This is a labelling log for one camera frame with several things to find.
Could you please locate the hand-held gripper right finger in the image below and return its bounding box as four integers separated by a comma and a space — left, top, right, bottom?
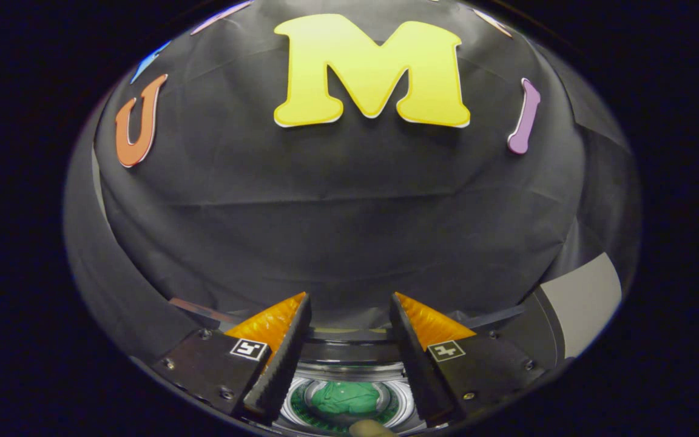
390, 291, 547, 426

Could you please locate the beige cabinet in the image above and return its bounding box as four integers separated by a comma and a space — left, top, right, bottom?
465, 252, 624, 366

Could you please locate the grey washing machine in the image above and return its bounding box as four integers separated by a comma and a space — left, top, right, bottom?
273, 337, 433, 436

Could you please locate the green polo shirt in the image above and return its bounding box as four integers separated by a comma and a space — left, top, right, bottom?
311, 381, 382, 417

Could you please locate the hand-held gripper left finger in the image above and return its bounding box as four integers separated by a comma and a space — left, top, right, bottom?
154, 291, 313, 425

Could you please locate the black backdrop cloth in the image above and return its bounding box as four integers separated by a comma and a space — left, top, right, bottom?
63, 0, 641, 365

